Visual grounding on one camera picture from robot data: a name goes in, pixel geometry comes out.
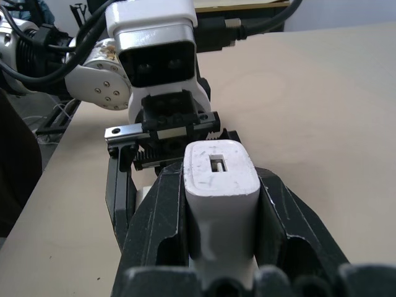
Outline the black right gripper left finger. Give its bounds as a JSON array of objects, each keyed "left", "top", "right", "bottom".
[{"left": 119, "top": 160, "right": 191, "bottom": 270}]

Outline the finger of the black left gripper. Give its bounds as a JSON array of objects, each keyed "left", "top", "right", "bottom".
[
  {"left": 227, "top": 129, "right": 243, "bottom": 146},
  {"left": 105, "top": 147, "right": 139, "bottom": 250}
]

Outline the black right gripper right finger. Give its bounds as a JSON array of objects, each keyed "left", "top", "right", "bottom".
[{"left": 252, "top": 168, "right": 351, "bottom": 268}]

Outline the white charger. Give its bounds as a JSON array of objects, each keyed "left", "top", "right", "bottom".
[{"left": 182, "top": 139, "right": 261, "bottom": 297}]

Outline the dark rounded shape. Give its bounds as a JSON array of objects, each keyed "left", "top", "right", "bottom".
[{"left": 0, "top": 88, "right": 43, "bottom": 239}]

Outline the light wooden board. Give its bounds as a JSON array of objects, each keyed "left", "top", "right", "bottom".
[{"left": 194, "top": 0, "right": 291, "bottom": 14}]

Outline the black metal frame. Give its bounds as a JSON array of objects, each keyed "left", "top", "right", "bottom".
[{"left": 35, "top": 98, "right": 82, "bottom": 137}]

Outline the black camera usb cable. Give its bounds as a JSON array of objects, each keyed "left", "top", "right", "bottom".
[{"left": 194, "top": 0, "right": 304, "bottom": 53}]

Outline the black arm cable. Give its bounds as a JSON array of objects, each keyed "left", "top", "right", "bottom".
[{"left": 0, "top": 0, "right": 117, "bottom": 92}]

